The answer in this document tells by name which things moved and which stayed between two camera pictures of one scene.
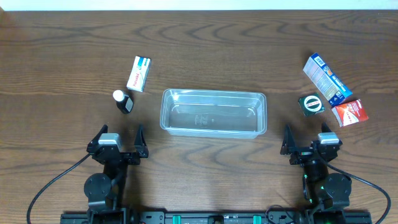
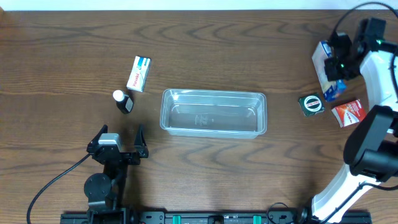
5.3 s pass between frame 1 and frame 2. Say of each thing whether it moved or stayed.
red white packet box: stayed
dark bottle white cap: stayed
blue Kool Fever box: moved
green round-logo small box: stayed
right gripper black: moved
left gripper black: stayed
